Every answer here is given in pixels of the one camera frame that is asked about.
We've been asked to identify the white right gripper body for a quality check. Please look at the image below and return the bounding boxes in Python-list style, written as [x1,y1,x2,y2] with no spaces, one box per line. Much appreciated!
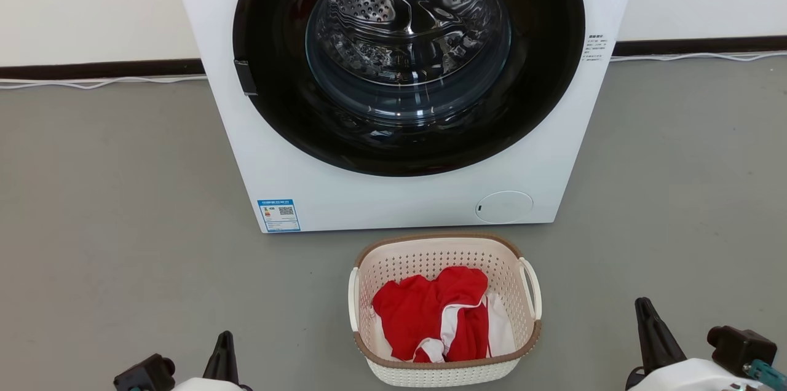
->
[628,358,764,391]

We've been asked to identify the steel washing machine drum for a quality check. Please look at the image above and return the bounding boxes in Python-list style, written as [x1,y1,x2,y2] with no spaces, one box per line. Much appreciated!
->
[306,0,512,124]

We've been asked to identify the cream perforated laundry basket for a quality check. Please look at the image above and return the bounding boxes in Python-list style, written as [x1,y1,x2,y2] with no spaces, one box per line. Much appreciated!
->
[348,232,543,387]

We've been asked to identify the white washing machine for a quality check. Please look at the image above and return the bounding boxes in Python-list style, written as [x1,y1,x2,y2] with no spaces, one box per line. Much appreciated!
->
[167,0,644,234]

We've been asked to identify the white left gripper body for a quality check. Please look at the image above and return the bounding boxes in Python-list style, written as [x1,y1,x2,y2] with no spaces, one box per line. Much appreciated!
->
[171,377,248,391]

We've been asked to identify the white floor cable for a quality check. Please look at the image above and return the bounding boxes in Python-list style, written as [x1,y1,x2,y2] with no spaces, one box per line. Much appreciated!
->
[611,51,787,63]
[0,74,208,90]

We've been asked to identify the blue energy label sticker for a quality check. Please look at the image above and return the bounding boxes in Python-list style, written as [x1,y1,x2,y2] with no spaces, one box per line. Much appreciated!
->
[257,199,302,233]

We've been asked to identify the red garment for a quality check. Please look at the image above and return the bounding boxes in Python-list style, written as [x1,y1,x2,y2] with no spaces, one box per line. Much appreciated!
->
[372,266,490,363]

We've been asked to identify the round white filter cover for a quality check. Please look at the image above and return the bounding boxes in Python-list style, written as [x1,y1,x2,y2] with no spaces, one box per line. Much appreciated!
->
[475,191,534,224]

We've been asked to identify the black door latch handle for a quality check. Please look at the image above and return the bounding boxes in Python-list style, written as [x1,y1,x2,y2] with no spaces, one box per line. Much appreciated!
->
[234,60,258,97]

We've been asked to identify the black round washing machine door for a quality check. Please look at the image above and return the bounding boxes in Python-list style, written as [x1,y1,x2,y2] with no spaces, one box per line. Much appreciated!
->
[232,0,586,177]

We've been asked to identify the printed text sticker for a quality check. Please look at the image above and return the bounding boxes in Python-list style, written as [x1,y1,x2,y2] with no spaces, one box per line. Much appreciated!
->
[582,34,609,63]

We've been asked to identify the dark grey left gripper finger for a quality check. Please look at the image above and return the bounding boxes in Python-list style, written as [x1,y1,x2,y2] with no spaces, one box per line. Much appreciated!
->
[202,331,240,384]

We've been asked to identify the teal cable connector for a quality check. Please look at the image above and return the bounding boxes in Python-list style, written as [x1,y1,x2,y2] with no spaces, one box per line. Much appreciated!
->
[743,359,787,389]

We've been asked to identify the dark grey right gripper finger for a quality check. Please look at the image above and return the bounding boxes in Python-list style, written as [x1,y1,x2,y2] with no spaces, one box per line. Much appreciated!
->
[635,297,687,374]

